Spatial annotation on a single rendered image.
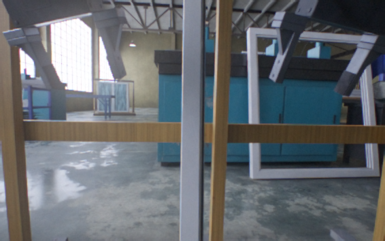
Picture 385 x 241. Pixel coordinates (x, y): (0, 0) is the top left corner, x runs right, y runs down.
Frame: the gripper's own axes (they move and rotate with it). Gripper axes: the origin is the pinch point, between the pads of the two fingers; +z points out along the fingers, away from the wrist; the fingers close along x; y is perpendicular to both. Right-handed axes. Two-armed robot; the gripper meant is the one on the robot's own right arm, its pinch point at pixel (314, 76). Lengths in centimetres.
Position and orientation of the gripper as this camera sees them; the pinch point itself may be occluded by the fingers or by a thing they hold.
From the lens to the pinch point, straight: 40.4
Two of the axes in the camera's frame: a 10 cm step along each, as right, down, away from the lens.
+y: 0.5, 4.8, -8.8
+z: -1.9, 8.7, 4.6
